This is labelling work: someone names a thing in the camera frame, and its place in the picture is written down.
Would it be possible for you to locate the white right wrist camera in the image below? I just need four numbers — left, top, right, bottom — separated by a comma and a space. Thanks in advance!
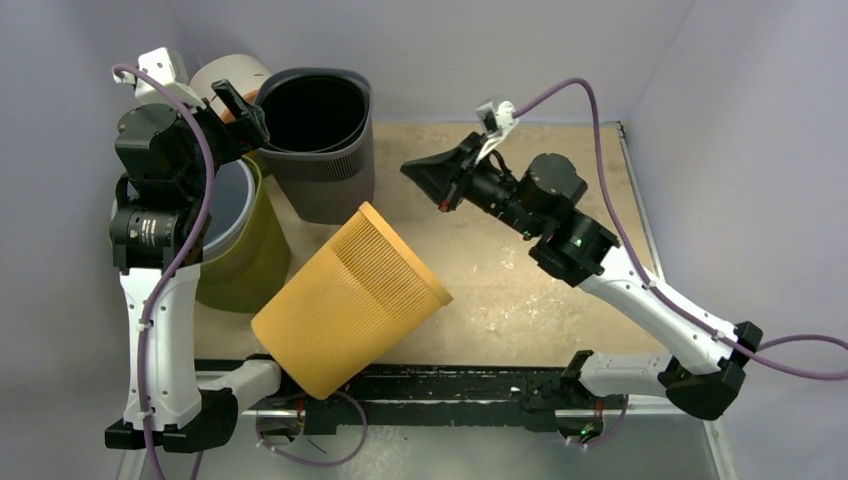
475, 98, 519, 164

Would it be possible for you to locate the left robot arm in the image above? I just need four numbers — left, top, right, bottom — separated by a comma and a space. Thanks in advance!
104, 79, 298, 454

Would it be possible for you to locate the white cylindrical bin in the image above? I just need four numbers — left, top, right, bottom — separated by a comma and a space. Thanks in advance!
189, 54, 271, 113

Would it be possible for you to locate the grey slatted plastic basket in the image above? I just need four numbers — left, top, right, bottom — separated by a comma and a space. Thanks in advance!
256, 67, 375, 225

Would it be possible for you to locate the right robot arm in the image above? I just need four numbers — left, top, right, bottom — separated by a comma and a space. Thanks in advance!
400, 147, 763, 420

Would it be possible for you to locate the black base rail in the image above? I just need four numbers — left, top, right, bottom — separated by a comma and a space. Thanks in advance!
192, 358, 631, 439

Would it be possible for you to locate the yellow slatted plastic basket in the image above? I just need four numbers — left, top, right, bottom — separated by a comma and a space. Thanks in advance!
251, 202, 453, 399

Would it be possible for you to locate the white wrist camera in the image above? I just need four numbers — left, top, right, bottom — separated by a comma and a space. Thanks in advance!
475, 98, 519, 164
112, 47, 204, 109

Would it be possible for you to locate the black bucket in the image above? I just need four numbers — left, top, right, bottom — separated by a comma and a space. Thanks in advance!
260, 74, 369, 153

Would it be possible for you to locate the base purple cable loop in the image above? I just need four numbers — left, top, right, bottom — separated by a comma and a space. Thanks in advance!
254, 390, 370, 468

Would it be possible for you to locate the olive green slatted basket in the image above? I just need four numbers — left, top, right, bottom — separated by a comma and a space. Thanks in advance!
196, 156, 291, 314

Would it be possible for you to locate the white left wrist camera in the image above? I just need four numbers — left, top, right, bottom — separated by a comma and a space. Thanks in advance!
112, 47, 204, 109

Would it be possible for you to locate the light grey inner bucket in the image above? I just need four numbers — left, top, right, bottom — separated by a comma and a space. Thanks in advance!
203, 160, 256, 262

